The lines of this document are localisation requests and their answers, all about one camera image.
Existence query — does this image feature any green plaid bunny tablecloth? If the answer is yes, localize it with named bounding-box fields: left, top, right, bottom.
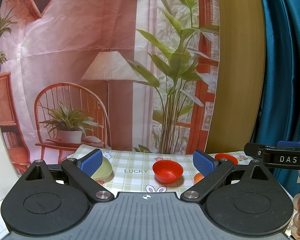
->
left=65, top=143, right=291, bottom=201

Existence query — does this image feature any wooden headboard panel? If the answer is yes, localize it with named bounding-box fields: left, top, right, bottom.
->
left=205, top=0, right=266, bottom=153

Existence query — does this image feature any printed room scene backdrop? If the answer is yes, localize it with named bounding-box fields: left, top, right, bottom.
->
left=0, top=0, right=219, bottom=174

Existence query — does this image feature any small orange bowl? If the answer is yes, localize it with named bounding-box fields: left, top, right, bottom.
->
left=194, top=173, right=204, bottom=184

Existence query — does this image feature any teal curtain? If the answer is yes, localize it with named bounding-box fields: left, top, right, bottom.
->
left=250, top=0, right=300, bottom=198

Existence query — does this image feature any green square plate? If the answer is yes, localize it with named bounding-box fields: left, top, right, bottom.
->
left=91, top=157, right=113, bottom=181

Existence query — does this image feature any red plastic bowl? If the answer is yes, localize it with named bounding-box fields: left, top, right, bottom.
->
left=152, top=160, right=184, bottom=184
left=214, top=153, right=238, bottom=165

